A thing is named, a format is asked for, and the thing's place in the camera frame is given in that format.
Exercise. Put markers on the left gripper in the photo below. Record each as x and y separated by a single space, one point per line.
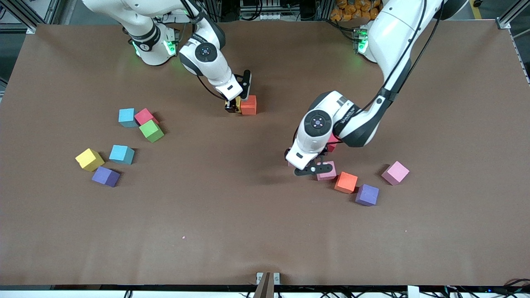
286 152

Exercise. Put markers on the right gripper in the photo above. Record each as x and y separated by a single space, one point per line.
232 106

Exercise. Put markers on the orange foam cube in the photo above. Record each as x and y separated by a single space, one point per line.
249 105
346 182

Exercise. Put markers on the red foam cube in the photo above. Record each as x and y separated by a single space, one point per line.
144 116
332 145

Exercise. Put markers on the green foam cube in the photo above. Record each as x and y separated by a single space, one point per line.
151 131

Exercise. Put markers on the cyan foam cube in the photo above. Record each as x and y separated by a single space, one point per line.
121 154
126 117

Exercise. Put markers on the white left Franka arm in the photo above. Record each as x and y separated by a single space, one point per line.
318 122

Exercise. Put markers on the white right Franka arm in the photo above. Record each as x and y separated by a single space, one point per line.
205 51

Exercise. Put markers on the violet foam cube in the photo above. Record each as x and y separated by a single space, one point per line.
367 194
105 176

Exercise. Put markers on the brown table mat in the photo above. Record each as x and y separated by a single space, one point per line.
248 207

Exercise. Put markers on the grey equipment rack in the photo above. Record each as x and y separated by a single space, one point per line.
269 16

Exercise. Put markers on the bag of orange snacks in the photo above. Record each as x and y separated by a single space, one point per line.
352 8

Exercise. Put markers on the white label tag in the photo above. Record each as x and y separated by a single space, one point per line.
413 292

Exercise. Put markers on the metal bracket with brown post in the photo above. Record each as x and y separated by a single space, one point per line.
267 285

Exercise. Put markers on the aluminium frame profile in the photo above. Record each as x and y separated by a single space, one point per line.
30 30
503 24

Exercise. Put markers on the aluminium side rail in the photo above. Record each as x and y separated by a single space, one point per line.
522 62

